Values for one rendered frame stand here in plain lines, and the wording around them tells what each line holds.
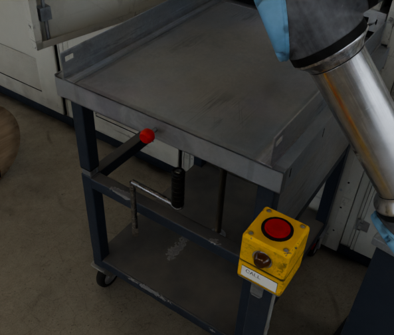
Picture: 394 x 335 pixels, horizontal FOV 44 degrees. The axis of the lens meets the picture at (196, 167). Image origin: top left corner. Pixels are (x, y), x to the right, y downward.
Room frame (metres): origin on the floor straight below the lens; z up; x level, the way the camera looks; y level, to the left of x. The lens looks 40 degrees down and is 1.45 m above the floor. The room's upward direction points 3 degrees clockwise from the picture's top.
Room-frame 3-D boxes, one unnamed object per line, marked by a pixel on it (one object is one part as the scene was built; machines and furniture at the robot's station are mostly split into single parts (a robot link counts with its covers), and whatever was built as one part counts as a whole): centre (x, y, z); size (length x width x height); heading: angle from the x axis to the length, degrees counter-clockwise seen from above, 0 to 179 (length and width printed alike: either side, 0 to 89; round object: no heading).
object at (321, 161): (1.17, -0.08, 0.46); 0.64 x 0.58 x 0.66; 148
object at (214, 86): (1.17, -0.08, 0.82); 0.68 x 0.62 x 0.06; 148
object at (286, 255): (0.52, -0.13, 0.85); 0.08 x 0.08 x 0.10; 58
